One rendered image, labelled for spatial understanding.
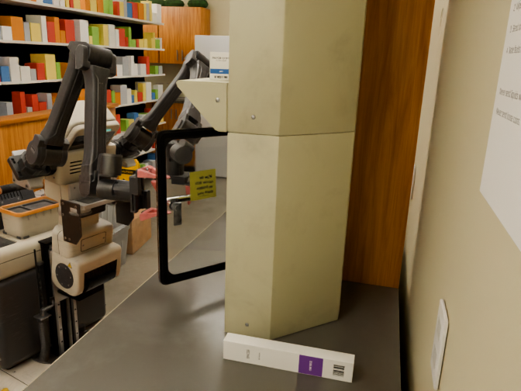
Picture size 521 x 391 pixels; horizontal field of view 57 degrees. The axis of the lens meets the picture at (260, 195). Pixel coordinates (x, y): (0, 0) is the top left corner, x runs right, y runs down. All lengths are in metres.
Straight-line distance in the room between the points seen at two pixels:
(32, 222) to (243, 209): 1.32
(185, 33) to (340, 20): 5.74
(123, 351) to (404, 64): 0.96
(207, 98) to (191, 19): 5.70
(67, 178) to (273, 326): 1.03
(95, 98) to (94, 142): 0.13
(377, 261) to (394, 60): 0.55
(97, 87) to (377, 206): 0.86
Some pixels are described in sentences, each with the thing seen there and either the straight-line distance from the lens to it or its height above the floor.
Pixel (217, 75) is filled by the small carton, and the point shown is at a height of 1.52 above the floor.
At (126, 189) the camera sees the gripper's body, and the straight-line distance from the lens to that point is 1.33.
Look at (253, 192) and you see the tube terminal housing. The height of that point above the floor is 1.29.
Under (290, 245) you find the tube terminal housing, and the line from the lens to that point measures 1.06.
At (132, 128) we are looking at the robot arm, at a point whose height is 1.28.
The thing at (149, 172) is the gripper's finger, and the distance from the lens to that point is 1.29.
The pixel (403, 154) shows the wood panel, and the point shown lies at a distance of 1.33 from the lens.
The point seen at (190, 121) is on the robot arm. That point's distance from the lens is 1.59.
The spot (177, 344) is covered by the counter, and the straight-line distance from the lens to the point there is 1.13.
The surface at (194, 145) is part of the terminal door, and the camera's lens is 1.20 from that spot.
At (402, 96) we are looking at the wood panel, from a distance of 1.31.
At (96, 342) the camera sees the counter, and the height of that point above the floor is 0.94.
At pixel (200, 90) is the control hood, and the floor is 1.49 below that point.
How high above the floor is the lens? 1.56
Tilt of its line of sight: 16 degrees down
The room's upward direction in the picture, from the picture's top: 2 degrees clockwise
